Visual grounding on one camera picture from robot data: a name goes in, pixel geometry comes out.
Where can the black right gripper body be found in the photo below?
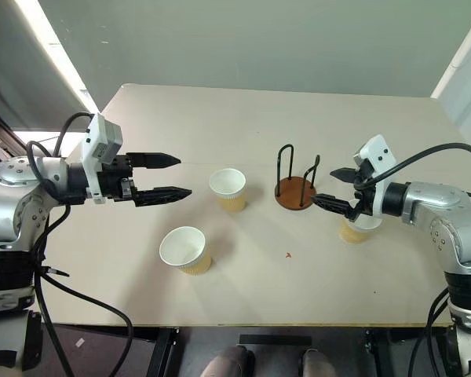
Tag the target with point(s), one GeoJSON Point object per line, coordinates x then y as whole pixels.
{"type": "Point", "coordinates": [367, 200]}

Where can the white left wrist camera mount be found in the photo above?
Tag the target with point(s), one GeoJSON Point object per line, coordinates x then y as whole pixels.
{"type": "Point", "coordinates": [99, 137]}

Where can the ribbed tan paper cup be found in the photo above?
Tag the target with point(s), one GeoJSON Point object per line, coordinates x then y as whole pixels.
{"type": "Point", "coordinates": [228, 188]}
{"type": "Point", "coordinates": [353, 235]}
{"type": "Point", "coordinates": [182, 247]}

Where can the black table frame crossbar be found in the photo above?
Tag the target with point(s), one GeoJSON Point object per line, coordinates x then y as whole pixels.
{"type": "Point", "coordinates": [274, 340]}

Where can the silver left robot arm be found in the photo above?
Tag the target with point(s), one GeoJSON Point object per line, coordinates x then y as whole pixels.
{"type": "Point", "coordinates": [8, 196]}

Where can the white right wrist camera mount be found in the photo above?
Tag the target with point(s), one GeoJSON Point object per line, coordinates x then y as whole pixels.
{"type": "Point", "coordinates": [378, 151]}

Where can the small white paper scrap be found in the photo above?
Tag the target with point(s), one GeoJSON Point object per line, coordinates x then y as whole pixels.
{"type": "Point", "coordinates": [78, 342]}

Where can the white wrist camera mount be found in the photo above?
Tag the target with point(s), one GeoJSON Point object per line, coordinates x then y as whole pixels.
{"type": "Point", "coordinates": [378, 151]}
{"type": "Point", "coordinates": [99, 137]}

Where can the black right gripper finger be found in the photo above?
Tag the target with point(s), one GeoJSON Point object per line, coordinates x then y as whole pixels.
{"type": "Point", "coordinates": [331, 204]}
{"type": "Point", "coordinates": [343, 174]}

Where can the white wall trim strip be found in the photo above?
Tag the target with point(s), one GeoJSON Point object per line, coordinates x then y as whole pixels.
{"type": "Point", "coordinates": [59, 59]}

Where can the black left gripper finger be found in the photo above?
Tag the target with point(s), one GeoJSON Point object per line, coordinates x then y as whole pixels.
{"type": "Point", "coordinates": [157, 160]}
{"type": "Point", "coordinates": [161, 195]}

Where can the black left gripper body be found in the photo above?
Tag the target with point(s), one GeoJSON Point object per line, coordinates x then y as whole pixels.
{"type": "Point", "coordinates": [114, 178]}

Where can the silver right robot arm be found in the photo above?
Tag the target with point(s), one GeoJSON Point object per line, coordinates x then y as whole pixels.
{"type": "Point", "coordinates": [435, 204]}

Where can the black table frame leg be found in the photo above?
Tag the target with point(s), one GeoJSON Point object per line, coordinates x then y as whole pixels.
{"type": "Point", "coordinates": [380, 353]}
{"type": "Point", "coordinates": [161, 353]}

